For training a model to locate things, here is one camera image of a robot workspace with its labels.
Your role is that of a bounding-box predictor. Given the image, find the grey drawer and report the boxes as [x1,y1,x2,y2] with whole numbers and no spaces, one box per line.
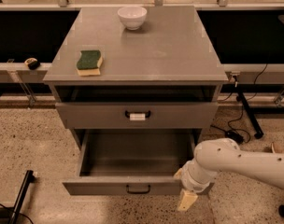
[64,129,195,195]
[56,102,218,129]

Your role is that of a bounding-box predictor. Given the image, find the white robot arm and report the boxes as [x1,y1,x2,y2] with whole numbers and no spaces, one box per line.
[174,138,284,211]

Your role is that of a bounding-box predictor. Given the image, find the grey drawer cabinet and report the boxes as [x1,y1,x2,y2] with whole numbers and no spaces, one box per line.
[43,5,229,151]

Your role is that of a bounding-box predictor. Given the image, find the grey top drawer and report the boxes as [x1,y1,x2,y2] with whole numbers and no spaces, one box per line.
[56,102,218,129]

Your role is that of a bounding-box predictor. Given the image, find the black stand leg right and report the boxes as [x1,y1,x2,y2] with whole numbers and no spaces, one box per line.
[235,86,263,139]

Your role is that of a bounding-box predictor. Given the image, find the black stand leg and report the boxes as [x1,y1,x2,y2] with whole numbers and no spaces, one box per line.
[0,170,36,224]
[235,86,263,139]

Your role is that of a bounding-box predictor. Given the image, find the tan shoe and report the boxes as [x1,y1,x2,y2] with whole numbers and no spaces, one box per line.
[271,142,283,153]

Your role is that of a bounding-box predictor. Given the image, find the green yellow sponge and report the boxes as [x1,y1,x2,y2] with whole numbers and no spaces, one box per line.
[77,50,103,77]

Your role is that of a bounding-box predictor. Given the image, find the black stand leg left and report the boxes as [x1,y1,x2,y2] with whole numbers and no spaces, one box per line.
[0,170,36,224]

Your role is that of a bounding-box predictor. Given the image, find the white ceramic bowl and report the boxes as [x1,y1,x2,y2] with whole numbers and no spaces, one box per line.
[118,7,148,30]

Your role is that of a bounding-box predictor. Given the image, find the black yellow tape measure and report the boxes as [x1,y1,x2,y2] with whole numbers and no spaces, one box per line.
[24,58,40,70]

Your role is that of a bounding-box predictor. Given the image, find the black power adapter with cable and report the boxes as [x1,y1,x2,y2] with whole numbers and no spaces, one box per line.
[210,63,269,146]

